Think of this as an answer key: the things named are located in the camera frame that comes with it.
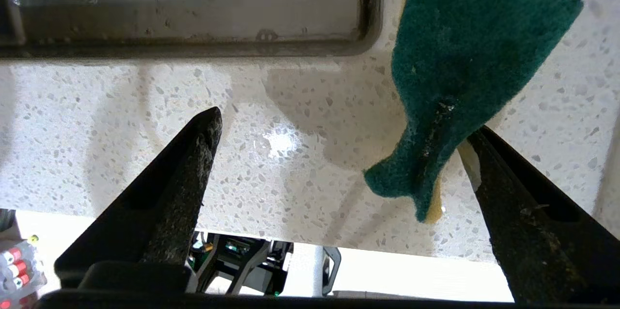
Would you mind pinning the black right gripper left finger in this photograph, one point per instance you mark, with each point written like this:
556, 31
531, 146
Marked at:
160, 212

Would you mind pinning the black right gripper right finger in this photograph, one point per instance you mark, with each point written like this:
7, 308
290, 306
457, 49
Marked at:
542, 231

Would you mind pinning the yellow green sponge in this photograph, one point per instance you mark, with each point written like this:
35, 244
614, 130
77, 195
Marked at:
460, 57

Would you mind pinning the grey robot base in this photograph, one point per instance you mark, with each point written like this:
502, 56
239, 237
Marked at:
252, 260

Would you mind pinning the stainless steel sink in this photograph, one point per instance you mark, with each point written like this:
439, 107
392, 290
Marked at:
193, 18

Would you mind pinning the small red white bottle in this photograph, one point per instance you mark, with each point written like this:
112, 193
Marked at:
13, 254
24, 281
19, 267

